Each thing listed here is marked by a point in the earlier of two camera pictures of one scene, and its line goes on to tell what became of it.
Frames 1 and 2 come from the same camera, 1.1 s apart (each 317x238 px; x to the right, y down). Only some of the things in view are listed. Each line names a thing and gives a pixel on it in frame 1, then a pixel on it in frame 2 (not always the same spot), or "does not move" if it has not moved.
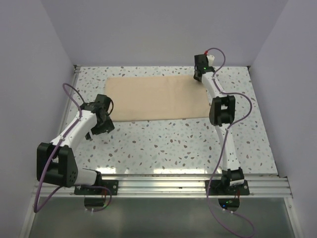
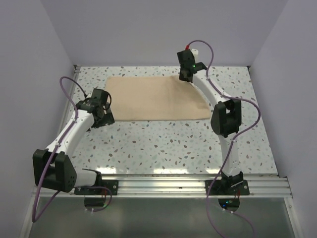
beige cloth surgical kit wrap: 138,98 does not move
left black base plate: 113,185 does not move
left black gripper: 107,127 → 107,120
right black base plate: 215,188 does not move
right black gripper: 195,78 → 181,77
